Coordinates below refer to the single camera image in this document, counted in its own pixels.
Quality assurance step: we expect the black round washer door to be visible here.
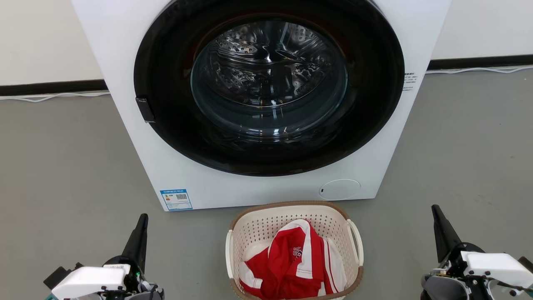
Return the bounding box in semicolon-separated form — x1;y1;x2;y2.
133;0;405;177

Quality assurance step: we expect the cream perforated laundry basket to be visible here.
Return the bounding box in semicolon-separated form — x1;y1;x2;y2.
225;201;364;300

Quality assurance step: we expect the white floor cable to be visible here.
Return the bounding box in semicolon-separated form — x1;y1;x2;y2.
426;65;533;75
0;92;111;103

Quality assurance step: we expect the steel washer drum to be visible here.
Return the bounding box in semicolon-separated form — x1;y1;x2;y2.
191;20;348;138

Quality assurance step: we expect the red and white garment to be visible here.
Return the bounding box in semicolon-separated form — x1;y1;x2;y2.
239;219;348;300

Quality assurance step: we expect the black baseboard strip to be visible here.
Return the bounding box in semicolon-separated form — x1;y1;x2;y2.
428;54;533;70
0;79;108;97

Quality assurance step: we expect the blue energy label sticker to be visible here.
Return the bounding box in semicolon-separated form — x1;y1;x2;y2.
160;189;193;211

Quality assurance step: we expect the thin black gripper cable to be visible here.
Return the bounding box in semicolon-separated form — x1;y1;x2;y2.
489;279;533;293

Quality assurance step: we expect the round white filter cover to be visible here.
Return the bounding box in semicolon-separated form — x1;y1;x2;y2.
319;179;361;200

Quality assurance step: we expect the white front-load washing machine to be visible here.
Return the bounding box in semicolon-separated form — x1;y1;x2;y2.
71;0;452;212

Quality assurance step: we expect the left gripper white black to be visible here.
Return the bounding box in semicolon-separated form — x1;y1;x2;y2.
44;214;165;300

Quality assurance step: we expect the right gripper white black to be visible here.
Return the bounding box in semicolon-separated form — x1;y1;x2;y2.
421;204;533;300

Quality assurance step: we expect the black door handle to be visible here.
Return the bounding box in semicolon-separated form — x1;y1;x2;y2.
135;97;156;123

